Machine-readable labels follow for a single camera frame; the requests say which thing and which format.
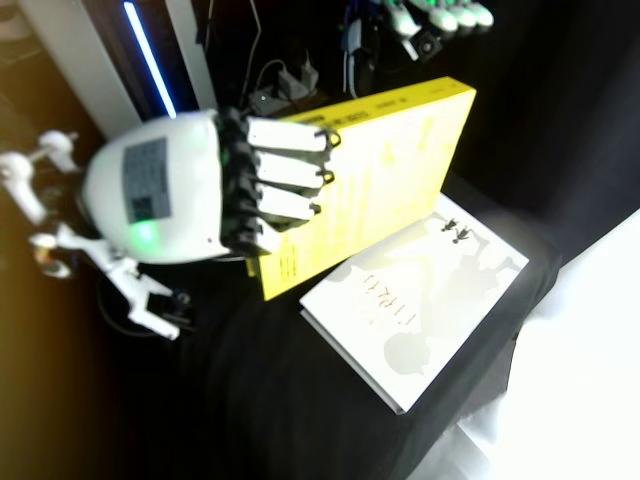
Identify yellow book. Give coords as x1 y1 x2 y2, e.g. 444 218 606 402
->
247 76 477 302

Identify black table cloth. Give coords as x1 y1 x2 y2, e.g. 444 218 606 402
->
164 164 640 480

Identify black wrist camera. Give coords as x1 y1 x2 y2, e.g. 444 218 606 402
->
415 30 442 62

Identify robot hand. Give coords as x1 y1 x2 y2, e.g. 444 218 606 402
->
384 0 496 37
79 107 345 266

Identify white book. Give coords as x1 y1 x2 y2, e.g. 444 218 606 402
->
298 192 531 415

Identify blue cable bundle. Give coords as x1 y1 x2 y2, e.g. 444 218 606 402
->
338 0 365 96

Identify grey power adapter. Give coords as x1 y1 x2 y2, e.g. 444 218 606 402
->
276 52 321 101

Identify white post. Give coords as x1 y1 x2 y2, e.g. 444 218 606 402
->
19 0 140 139

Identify white cloth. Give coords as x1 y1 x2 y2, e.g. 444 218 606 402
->
419 207 640 480

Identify blue light strip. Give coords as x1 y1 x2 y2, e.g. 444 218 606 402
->
122 0 177 119

